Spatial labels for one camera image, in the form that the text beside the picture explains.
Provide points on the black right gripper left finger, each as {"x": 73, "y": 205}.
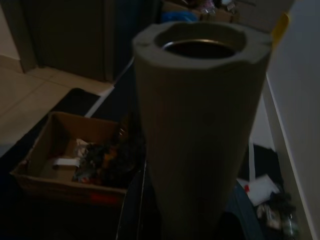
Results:
{"x": 136, "y": 205}

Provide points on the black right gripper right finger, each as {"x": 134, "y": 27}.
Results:
{"x": 240, "y": 220}

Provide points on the large black floor mat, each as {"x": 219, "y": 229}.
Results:
{"x": 75, "y": 100}

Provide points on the white paper sheet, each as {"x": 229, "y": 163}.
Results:
{"x": 260, "y": 188}

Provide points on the small clear plastic bottle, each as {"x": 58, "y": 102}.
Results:
{"x": 291, "y": 225}

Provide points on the cardboard box with red print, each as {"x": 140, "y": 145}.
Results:
{"x": 62, "y": 150}

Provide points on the grey metal door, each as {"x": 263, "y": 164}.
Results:
{"x": 70, "y": 37}

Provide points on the blue plastic bag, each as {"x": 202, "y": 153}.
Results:
{"x": 178, "y": 17}

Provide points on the yellow plastic bin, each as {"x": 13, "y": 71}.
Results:
{"x": 280, "y": 26}

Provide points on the plain cardboard box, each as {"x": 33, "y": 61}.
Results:
{"x": 220, "y": 13}

